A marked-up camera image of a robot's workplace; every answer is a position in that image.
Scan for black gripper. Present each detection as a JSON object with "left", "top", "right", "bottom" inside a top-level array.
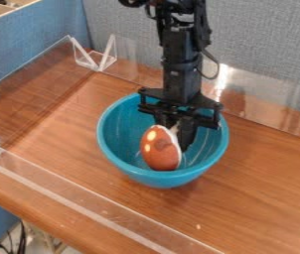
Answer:
[{"left": 138, "top": 87, "right": 224, "bottom": 151}]

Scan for brown white toy mushroom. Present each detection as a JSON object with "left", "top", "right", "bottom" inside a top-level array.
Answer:
[{"left": 140, "top": 125, "right": 182, "bottom": 171}]

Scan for blue plastic bowl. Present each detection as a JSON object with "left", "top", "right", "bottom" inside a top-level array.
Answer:
[{"left": 97, "top": 93, "right": 229, "bottom": 189}]

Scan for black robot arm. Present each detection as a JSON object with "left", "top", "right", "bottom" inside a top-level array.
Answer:
[{"left": 118, "top": 0, "right": 224, "bottom": 149}]

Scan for clear acrylic back barrier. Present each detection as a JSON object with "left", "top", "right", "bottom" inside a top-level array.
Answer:
[{"left": 103, "top": 35, "right": 300, "bottom": 137}]

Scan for clear acrylic barrier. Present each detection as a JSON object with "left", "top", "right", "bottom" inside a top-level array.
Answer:
[
  {"left": 103, "top": 35, "right": 300, "bottom": 137},
  {"left": 0, "top": 36, "right": 93, "bottom": 147},
  {"left": 0, "top": 147, "right": 225, "bottom": 254}
]

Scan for clear acrylic left barrier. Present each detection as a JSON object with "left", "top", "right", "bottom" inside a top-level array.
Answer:
[{"left": 0, "top": 36, "right": 93, "bottom": 147}]

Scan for clear acrylic front barrier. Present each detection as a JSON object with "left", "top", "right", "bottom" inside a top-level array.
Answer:
[{"left": 0, "top": 147, "right": 225, "bottom": 254}]

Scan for blue partition panel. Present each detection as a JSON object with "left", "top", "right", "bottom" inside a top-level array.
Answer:
[{"left": 0, "top": 0, "right": 90, "bottom": 79}]

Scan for clear acrylic corner bracket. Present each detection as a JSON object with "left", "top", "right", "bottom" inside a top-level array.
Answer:
[{"left": 70, "top": 35, "right": 117, "bottom": 71}]

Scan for black cables under table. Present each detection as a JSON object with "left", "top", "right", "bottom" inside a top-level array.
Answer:
[{"left": 0, "top": 220, "right": 30, "bottom": 254}]

